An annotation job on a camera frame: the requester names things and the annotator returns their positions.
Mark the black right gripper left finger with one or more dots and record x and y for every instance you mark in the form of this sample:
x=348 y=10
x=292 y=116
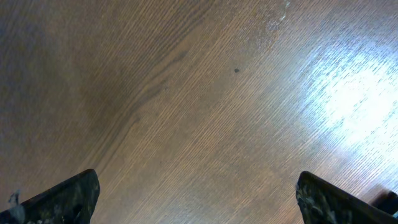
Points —
x=71 y=201

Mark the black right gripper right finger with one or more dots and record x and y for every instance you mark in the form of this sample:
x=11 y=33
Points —
x=322 y=202

